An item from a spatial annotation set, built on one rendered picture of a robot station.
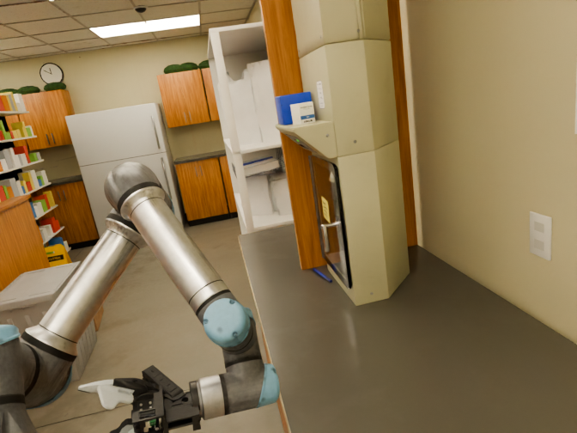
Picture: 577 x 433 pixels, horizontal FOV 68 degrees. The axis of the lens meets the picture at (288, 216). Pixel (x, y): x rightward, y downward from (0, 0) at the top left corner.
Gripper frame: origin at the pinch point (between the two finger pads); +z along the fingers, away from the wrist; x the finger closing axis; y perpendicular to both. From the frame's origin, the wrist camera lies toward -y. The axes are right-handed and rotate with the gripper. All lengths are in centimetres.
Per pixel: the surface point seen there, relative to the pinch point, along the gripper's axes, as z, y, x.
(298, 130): -56, -44, -41
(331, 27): -65, -47, -66
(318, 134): -61, -43, -39
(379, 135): -81, -44, -38
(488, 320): -98, -7, 5
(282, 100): -57, -64, -46
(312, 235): -73, -73, 6
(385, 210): -83, -40, -16
